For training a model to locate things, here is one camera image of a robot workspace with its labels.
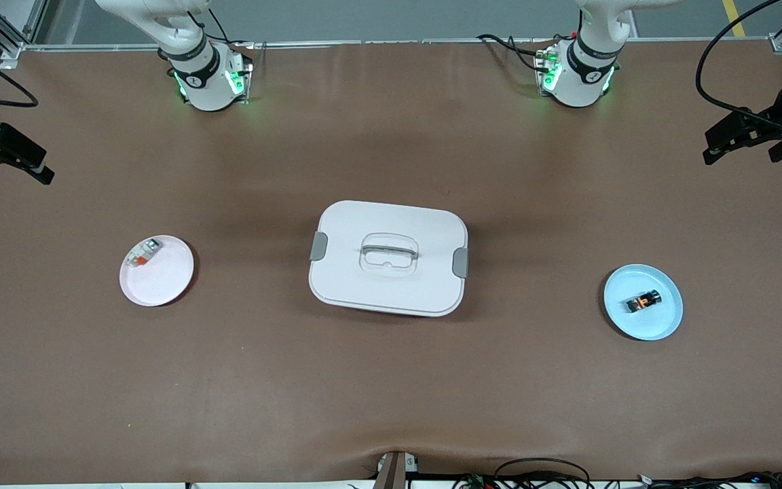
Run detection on brown table mat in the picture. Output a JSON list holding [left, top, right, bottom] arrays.
[[0, 39, 782, 484]]

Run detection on light blue round plate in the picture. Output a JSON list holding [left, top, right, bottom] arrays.
[[603, 264, 684, 342]]

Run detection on black arm base cable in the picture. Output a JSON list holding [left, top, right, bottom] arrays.
[[477, 33, 542, 70]]

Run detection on black looped cable tangle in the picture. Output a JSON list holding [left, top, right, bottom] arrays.
[[452, 457, 595, 489]]

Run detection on pale pink round plate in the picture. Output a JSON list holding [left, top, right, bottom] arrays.
[[119, 235, 196, 307]]

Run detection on white lidded storage box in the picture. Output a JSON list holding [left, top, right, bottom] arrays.
[[308, 200, 470, 318]]

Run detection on metal camera stand bracket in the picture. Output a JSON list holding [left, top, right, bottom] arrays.
[[372, 450, 420, 489]]

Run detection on white red switch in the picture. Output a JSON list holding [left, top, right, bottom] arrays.
[[126, 238, 163, 268]]

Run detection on black cable bundle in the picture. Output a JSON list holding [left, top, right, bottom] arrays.
[[635, 471, 782, 489]]

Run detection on black orange push-button switch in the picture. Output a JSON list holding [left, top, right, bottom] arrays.
[[625, 289, 663, 314]]

